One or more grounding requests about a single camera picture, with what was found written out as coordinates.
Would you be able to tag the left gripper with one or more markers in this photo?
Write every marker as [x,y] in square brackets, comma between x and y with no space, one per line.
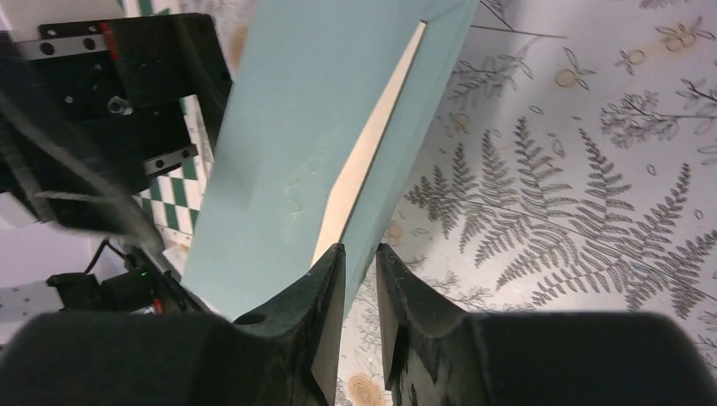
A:
[108,116]

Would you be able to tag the floral table mat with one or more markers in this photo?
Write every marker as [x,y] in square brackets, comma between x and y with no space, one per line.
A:
[570,166]

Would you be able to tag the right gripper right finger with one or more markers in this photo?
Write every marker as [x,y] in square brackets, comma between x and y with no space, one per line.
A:
[435,353]

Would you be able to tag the green white checkerboard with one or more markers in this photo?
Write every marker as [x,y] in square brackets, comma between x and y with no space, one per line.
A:
[174,199]

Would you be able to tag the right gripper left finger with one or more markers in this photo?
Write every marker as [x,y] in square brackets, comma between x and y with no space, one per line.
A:
[283,352]

